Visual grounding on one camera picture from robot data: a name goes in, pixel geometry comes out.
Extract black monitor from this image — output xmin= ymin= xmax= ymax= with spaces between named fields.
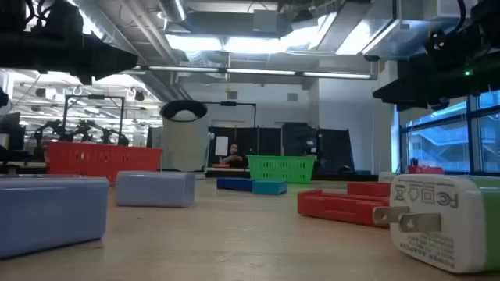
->
xmin=0 ymin=112 xmax=27 ymax=163

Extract blue rectangular block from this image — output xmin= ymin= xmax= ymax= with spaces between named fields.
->
xmin=216 ymin=177 xmax=255 ymax=193

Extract white paper sign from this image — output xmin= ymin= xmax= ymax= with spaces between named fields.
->
xmin=214 ymin=136 xmax=230 ymax=158

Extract red plastic basket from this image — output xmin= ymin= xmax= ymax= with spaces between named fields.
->
xmin=44 ymin=140 xmax=163 ymax=185

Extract black camera gantry frame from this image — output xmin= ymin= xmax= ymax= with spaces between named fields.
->
xmin=202 ymin=100 xmax=258 ymax=130

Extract person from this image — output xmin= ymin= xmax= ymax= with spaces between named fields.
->
xmin=220 ymin=143 xmax=245 ymax=168

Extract lavender square charger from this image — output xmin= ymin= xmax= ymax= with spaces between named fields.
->
xmin=115 ymin=170 xmax=197 ymax=208

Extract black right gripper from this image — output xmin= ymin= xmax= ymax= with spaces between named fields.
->
xmin=373 ymin=46 xmax=500 ymax=112

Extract black partition panels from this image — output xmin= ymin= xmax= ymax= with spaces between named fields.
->
xmin=208 ymin=123 xmax=355 ymax=175

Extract white green wall charger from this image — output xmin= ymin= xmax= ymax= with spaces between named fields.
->
xmin=373 ymin=173 xmax=500 ymax=274

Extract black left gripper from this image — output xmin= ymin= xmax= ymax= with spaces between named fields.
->
xmin=0 ymin=33 xmax=139 ymax=85

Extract long ceiling light fixture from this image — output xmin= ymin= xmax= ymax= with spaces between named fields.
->
xmin=120 ymin=65 xmax=378 ymax=81

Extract red rectangular block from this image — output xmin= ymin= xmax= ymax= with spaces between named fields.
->
xmin=346 ymin=181 xmax=392 ymax=198

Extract large lavender wall charger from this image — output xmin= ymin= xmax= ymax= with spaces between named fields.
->
xmin=0 ymin=176 xmax=110 ymax=260

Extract green plastic basket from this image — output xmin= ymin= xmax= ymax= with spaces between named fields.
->
xmin=247 ymin=155 xmax=316 ymax=185

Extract red office item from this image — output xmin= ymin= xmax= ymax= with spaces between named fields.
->
xmin=297 ymin=189 xmax=391 ymax=228

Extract teal rectangular block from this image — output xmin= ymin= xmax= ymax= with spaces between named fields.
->
xmin=251 ymin=180 xmax=289 ymax=196

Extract red bin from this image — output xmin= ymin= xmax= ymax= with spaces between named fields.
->
xmin=407 ymin=158 xmax=445 ymax=176

